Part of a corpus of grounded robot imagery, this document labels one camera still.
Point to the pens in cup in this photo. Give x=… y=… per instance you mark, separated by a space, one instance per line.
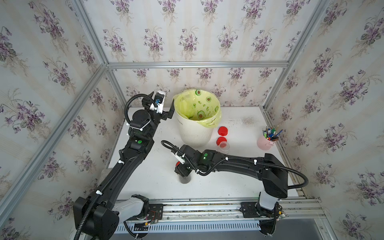
x=272 y=134

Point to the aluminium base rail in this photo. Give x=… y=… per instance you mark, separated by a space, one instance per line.
x=215 y=215

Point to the white plastic trash bin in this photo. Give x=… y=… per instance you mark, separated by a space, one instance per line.
x=197 y=133

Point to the green avocado print bag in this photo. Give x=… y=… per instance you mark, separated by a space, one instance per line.
x=199 y=106

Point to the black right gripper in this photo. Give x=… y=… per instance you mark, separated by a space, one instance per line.
x=179 y=170

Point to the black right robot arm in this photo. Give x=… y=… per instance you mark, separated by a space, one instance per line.
x=277 y=179

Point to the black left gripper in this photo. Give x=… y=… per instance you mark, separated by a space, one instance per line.
x=167 y=114

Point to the pink pen holder cup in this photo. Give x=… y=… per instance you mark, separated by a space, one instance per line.
x=264 y=144

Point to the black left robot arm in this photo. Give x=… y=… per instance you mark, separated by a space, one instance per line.
x=126 y=162

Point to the aluminium frame bars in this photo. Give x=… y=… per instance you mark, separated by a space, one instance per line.
x=25 y=178

